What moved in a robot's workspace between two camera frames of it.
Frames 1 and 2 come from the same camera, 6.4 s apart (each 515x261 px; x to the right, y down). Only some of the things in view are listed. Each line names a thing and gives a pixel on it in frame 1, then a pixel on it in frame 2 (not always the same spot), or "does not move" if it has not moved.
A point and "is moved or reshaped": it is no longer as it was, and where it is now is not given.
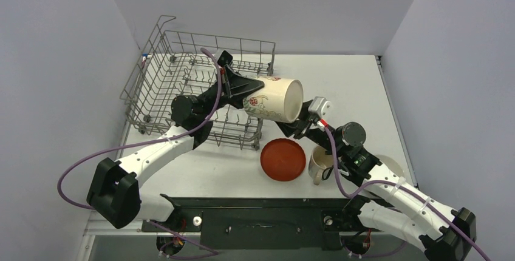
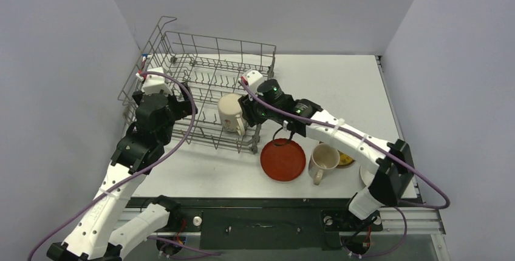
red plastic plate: (283, 159) does not move
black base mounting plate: (259, 223) does not move
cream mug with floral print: (280, 99) is moved or reshaped
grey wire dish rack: (174, 65) does not move
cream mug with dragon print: (319, 159) does not move
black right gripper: (305, 121) → (246, 105)
